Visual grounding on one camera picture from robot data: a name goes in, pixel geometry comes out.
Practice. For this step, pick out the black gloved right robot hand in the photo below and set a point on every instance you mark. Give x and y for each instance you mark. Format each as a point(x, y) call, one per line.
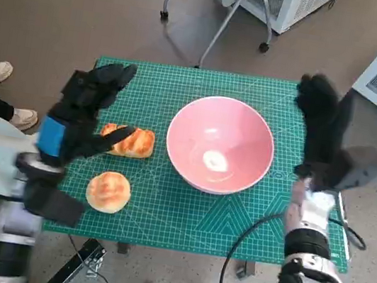
point(326, 134)

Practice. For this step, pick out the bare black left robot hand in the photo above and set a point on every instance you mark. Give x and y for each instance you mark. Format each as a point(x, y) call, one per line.
point(79, 106)

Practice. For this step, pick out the rectangular toy bread loaf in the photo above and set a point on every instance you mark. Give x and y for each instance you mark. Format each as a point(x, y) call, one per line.
point(141, 145)

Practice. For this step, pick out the round toy bread bun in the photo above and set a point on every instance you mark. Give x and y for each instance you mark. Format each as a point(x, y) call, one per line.
point(108, 191)

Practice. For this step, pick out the pink bowl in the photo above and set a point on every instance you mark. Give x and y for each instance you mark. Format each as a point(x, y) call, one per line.
point(214, 117)

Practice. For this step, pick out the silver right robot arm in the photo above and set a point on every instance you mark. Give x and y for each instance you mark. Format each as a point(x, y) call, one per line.
point(308, 246)

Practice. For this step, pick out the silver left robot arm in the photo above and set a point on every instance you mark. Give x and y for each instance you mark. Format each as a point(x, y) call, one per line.
point(9, 228)

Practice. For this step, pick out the white appliance with grille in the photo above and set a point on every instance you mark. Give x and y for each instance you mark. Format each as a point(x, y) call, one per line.
point(302, 9)

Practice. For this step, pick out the green cutting mat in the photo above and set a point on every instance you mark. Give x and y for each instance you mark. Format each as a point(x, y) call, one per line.
point(162, 216)

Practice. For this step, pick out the black metal stand bar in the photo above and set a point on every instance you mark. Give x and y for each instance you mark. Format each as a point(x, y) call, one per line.
point(76, 263)

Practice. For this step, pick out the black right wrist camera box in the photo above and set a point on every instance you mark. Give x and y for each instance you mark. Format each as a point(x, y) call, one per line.
point(364, 165)

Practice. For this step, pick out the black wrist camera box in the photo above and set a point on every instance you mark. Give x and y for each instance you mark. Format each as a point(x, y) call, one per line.
point(364, 165)
point(56, 205)

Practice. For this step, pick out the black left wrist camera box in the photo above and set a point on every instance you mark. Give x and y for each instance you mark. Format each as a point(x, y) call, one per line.
point(56, 205)

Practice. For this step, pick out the grey table bracket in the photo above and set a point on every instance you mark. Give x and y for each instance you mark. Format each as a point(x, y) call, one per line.
point(124, 248)
point(246, 269)

